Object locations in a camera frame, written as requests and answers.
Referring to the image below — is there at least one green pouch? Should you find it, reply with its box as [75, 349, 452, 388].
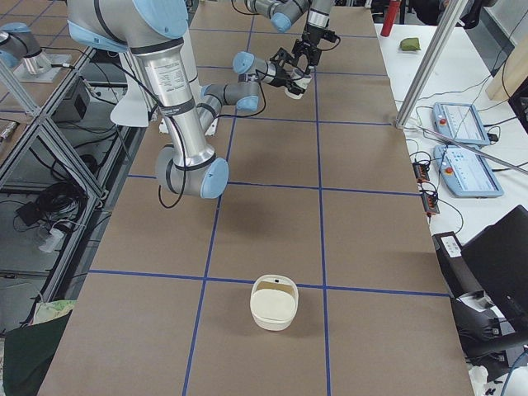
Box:
[399, 37, 421, 52]

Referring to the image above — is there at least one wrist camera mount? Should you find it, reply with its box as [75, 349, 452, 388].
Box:
[269, 47, 297, 68]

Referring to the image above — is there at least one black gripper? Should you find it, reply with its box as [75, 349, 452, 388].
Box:
[270, 65, 306, 96]
[292, 39, 322, 67]

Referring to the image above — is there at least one teach pendant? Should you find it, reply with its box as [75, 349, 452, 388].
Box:
[432, 102, 491, 146]
[433, 144, 504, 198]

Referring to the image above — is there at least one dark green cloth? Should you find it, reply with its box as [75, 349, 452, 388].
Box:
[3, 313, 71, 395]

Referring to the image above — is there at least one white HOME mug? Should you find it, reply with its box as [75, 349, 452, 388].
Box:
[285, 68, 312, 100]

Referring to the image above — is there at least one near teach pendant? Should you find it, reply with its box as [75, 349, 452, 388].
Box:
[433, 144, 504, 198]

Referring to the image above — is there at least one black monitor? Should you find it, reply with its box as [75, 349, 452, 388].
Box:
[462, 205, 527, 331]

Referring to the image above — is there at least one far teach pendant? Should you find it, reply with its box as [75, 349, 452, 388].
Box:
[432, 102, 491, 146]

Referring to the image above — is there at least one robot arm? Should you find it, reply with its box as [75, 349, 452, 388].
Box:
[243, 0, 341, 74]
[67, 1, 317, 199]

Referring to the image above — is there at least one red bottle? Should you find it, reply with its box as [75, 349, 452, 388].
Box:
[380, 0, 401, 37]

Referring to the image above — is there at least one aluminium frame post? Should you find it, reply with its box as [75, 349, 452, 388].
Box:
[394, 0, 468, 130]

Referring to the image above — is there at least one brown table mat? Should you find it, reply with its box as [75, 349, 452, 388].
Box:
[40, 7, 473, 395]

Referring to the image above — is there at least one cream lidded bin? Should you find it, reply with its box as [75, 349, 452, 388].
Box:
[250, 275, 299, 332]

